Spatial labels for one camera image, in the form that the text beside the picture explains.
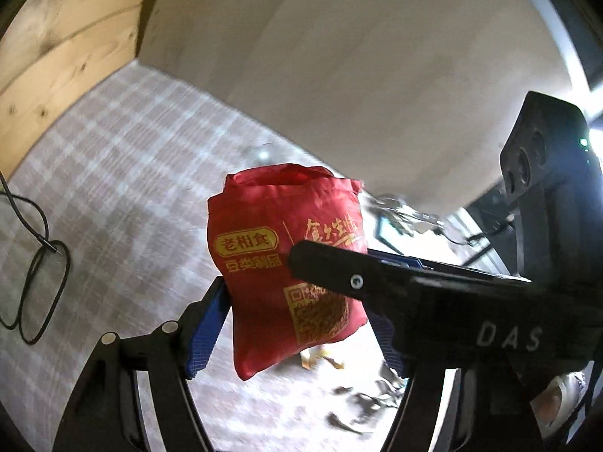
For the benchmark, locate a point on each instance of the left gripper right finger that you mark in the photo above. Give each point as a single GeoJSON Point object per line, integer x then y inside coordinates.
{"type": "Point", "coordinates": [384, 333]}

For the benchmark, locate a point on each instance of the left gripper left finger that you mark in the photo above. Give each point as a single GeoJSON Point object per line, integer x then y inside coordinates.
{"type": "Point", "coordinates": [203, 321]}

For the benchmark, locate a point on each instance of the red drawstring cloth bag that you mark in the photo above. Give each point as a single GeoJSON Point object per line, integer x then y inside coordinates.
{"type": "Point", "coordinates": [260, 214]}

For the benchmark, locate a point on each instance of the large metal spring clamp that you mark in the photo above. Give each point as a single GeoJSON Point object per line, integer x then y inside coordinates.
{"type": "Point", "coordinates": [405, 220]}

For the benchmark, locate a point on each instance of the person's hand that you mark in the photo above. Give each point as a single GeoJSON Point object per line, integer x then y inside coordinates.
{"type": "Point", "coordinates": [553, 407]}

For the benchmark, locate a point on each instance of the small yellow candy wrapper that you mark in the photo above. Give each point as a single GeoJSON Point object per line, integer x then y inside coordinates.
{"type": "Point", "coordinates": [310, 357]}

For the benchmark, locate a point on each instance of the brown cardboard box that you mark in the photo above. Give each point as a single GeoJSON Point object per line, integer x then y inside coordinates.
{"type": "Point", "coordinates": [413, 97]}

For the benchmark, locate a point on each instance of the wooden furniture panel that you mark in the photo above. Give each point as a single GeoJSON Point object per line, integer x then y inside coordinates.
{"type": "Point", "coordinates": [54, 52]}

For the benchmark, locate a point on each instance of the black camera module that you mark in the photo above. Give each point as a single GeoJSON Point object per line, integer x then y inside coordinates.
{"type": "Point", "coordinates": [553, 183]}

